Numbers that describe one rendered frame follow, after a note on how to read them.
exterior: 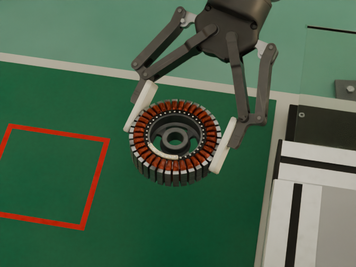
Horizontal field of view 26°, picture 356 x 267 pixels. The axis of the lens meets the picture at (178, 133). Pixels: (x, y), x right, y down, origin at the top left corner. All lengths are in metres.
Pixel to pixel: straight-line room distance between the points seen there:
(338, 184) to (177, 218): 0.43
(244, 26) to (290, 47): 1.38
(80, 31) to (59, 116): 1.17
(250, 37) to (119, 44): 1.39
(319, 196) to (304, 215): 0.02
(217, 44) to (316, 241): 0.35
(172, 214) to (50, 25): 1.37
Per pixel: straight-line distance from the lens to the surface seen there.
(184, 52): 0.95
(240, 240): 1.08
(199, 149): 0.92
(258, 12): 0.94
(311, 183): 0.70
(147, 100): 0.96
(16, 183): 1.15
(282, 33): 2.35
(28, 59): 1.29
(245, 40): 0.94
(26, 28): 2.39
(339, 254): 0.67
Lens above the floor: 1.70
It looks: 54 degrees down
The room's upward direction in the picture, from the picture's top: straight up
